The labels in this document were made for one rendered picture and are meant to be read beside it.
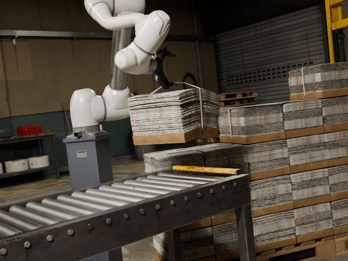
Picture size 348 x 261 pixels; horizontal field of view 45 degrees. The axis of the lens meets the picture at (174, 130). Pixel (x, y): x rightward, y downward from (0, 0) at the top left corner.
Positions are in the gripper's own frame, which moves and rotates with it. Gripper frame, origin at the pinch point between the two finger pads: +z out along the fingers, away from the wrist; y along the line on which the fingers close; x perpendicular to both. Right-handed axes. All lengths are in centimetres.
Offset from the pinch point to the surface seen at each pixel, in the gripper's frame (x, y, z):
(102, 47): -531, -167, 566
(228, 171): 32, 49, -12
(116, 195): 3, 54, -51
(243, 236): 40, 75, -16
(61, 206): -10, 56, -68
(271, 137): 20, 37, 82
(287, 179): 26, 65, 91
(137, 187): 3, 53, -37
